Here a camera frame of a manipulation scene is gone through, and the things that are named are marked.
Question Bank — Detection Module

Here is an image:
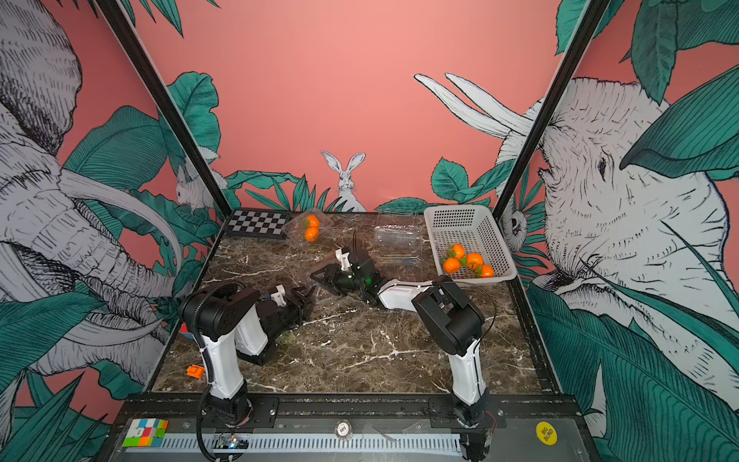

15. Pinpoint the clear clamshell container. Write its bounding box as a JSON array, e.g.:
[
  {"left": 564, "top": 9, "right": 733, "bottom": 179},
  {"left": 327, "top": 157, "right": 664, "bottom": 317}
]
[
  {"left": 373, "top": 214, "right": 423, "bottom": 253},
  {"left": 303, "top": 261, "right": 348, "bottom": 306},
  {"left": 375, "top": 248, "right": 427, "bottom": 282},
  {"left": 284, "top": 208, "right": 335, "bottom": 246}
]

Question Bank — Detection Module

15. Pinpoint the orange container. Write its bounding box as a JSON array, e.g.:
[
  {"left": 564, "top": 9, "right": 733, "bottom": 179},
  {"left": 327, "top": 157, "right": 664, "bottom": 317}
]
[
  {"left": 477, "top": 265, "right": 496, "bottom": 278},
  {"left": 448, "top": 244, "right": 467, "bottom": 259},
  {"left": 304, "top": 227, "right": 319, "bottom": 242}
]

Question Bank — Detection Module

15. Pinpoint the orange with leaf centre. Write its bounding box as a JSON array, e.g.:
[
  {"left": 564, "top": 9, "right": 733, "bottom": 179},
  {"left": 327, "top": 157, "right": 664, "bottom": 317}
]
[{"left": 466, "top": 253, "right": 484, "bottom": 271}]

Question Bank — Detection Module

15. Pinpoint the white perforated plastic basket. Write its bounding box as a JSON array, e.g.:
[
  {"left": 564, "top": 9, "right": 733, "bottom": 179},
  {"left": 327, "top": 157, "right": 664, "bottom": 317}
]
[{"left": 423, "top": 204, "right": 518, "bottom": 285}]

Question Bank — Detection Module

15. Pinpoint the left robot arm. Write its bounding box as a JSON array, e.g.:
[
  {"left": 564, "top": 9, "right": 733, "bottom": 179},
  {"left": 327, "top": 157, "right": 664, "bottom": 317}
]
[{"left": 180, "top": 281, "right": 315, "bottom": 404}]

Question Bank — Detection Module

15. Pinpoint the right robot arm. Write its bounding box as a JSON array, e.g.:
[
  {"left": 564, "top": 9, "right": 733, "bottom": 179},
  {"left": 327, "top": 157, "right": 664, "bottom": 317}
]
[{"left": 310, "top": 248, "right": 487, "bottom": 409}]

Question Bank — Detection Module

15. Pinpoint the black white checkerboard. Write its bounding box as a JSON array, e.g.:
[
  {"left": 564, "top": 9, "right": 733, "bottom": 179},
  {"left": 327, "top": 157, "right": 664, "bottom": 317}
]
[{"left": 225, "top": 208, "right": 292, "bottom": 240}]

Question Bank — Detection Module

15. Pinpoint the small orange block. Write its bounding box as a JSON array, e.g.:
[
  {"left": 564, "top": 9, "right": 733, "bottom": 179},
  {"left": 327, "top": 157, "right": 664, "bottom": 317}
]
[{"left": 186, "top": 365, "right": 206, "bottom": 380}]

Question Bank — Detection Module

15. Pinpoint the colourful rubik cube front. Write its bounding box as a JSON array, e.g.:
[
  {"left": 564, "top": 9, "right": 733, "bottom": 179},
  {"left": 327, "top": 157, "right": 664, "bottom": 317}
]
[{"left": 122, "top": 418, "right": 169, "bottom": 448}]

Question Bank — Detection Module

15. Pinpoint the yellow round sticker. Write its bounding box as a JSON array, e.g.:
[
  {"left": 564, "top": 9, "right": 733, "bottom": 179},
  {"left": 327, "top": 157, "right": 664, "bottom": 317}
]
[{"left": 536, "top": 421, "right": 558, "bottom": 447}]

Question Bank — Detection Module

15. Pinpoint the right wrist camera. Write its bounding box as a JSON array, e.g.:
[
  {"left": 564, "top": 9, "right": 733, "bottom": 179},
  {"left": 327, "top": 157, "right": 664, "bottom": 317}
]
[{"left": 335, "top": 248, "right": 351, "bottom": 273}]

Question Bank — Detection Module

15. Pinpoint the white slotted cable duct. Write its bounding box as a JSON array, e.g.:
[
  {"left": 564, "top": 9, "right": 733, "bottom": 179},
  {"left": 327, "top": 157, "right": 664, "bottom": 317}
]
[{"left": 123, "top": 432, "right": 463, "bottom": 456}]

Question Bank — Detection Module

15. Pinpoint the black front rail frame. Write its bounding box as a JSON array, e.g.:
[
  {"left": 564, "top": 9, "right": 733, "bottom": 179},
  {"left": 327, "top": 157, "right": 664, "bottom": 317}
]
[{"left": 96, "top": 393, "right": 600, "bottom": 461}]

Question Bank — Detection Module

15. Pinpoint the left black frame post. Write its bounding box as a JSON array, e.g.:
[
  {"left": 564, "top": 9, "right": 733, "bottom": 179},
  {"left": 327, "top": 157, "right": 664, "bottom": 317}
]
[{"left": 95, "top": 0, "right": 232, "bottom": 218}]

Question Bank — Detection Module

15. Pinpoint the black frame post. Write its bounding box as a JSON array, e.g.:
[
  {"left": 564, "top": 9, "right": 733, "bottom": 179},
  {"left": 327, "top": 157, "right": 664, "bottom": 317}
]
[
  {"left": 95, "top": 0, "right": 232, "bottom": 218},
  {"left": 493, "top": 0, "right": 609, "bottom": 221}
]

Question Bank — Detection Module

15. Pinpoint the right black frame post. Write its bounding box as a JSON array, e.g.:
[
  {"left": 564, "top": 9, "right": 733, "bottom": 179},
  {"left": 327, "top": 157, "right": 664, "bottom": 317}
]
[{"left": 493, "top": 0, "right": 609, "bottom": 221}]

